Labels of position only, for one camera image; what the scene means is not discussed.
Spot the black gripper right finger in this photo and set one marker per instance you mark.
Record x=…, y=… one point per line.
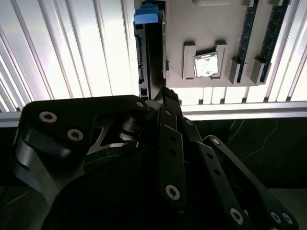
x=239, y=191

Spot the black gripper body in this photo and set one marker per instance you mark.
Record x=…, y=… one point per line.
x=120, y=203

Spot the hard disk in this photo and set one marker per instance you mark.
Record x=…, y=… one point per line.
x=154, y=48

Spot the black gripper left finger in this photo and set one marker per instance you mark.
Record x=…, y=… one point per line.
x=60, y=115

